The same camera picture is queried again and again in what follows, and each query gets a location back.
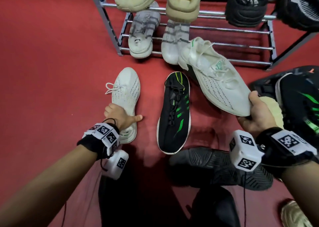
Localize person's right hand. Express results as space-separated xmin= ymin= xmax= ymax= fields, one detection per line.
xmin=237 ymin=91 xmax=278 ymax=138

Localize person's left hand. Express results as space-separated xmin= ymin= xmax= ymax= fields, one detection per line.
xmin=103 ymin=103 xmax=143 ymax=131

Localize cream-soled sneaker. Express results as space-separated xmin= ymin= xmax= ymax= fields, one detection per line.
xmin=259 ymin=96 xmax=284 ymax=129

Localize white knit sneaker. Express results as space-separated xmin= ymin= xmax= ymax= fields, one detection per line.
xmin=178 ymin=37 xmax=252 ymax=117
xmin=105 ymin=67 xmax=141 ymax=145

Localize black orange-marked sneaker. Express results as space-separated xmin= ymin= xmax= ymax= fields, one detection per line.
xmin=249 ymin=65 xmax=319 ymax=100

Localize black green-striped sneaker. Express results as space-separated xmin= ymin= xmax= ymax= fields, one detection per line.
xmin=156 ymin=71 xmax=192 ymax=155
xmin=275 ymin=72 xmax=319 ymax=148

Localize black ribbed-sole sneaker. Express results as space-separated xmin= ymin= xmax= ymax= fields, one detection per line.
xmin=168 ymin=147 xmax=274 ymax=191

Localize grey striped sneaker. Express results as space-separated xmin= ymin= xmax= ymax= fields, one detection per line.
xmin=128 ymin=1 xmax=161 ymax=59
xmin=160 ymin=20 xmax=191 ymax=65

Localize grey metal shoe rack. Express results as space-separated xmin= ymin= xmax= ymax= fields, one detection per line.
xmin=86 ymin=0 xmax=319 ymax=71

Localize pastel iridescent sneaker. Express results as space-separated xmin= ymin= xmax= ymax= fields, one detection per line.
xmin=281 ymin=200 xmax=313 ymax=227

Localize black grey mesh sneaker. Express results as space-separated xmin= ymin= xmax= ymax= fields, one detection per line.
xmin=225 ymin=0 xmax=271 ymax=27
xmin=275 ymin=0 xmax=319 ymax=32

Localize person's right forearm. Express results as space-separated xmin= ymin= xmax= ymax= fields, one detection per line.
xmin=280 ymin=159 xmax=319 ymax=227

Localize person's left forearm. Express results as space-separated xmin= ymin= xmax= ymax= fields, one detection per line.
xmin=0 ymin=144 xmax=98 ymax=227

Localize person's black trousers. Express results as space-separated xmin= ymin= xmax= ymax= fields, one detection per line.
xmin=98 ymin=169 xmax=241 ymax=227

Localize black marker left wristband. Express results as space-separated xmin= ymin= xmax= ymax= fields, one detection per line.
xmin=76 ymin=123 xmax=121 ymax=160

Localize black marker wristband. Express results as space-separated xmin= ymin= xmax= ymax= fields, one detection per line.
xmin=76 ymin=123 xmax=121 ymax=160
xmin=255 ymin=127 xmax=319 ymax=177

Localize black marker right wristband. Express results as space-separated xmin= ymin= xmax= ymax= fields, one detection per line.
xmin=255 ymin=127 xmax=319 ymax=177

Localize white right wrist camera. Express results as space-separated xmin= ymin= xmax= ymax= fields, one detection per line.
xmin=229 ymin=130 xmax=265 ymax=172

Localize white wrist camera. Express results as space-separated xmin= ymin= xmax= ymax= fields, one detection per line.
xmin=101 ymin=149 xmax=129 ymax=180
xmin=229 ymin=130 xmax=265 ymax=172

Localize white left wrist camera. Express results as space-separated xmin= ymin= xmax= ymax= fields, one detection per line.
xmin=101 ymin=149 xmax=129 ymax=180

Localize black right camera cable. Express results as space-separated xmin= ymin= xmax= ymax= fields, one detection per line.
xmin=242 ymin=171 xmax=248 ymax=227

